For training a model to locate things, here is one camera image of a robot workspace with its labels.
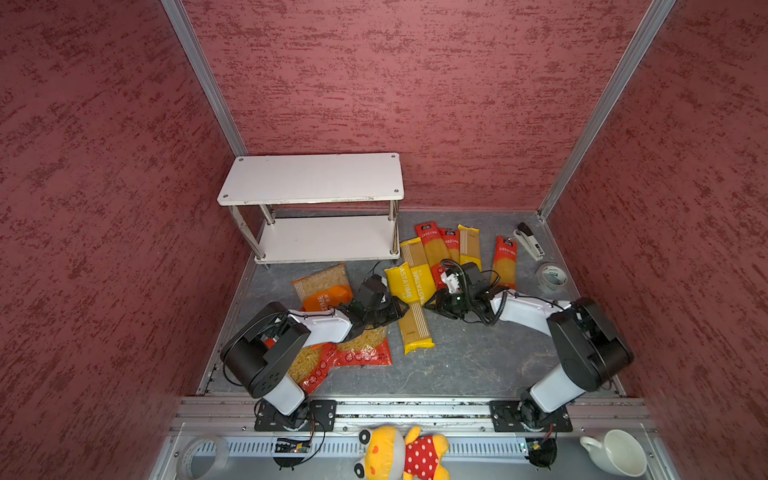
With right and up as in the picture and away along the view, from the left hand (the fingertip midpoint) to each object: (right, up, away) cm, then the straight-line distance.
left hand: (406, 314), depth 89 cm
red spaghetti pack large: (+11, +20, +17) cm, 28 cm away
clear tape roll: (-51, -26, -23) cm, 62 cm away
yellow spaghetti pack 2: (+3, +19, +18) cm, 26 cm away
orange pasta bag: (-26, +7, +3) cm, 27 cm away
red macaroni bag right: (-11, -7, -8) cm, 15 cm away
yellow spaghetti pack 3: (+24, +20, +18) cm, 36 cm away
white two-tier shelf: (-34, +36, +34) cm, 60 cm away
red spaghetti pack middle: (+18, +23, +19) cm, 35 cm away
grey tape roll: (+52, +10, +13) cm, 54 cm away
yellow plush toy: (-4, -24, -26) cm, 35 cm away
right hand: (+6, 0, 0) cm, 6 cm away
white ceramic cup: (+49, -26, -21) cm, 59 cm away
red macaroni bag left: (-26, -11, -9) cm, 30 cm away
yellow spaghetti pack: (+3, -2, -1) cm, 4 cm away
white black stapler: (+47, +22, +19) cm, 55 cm away
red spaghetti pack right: (+36, +15, +14) cm, 41 cm away
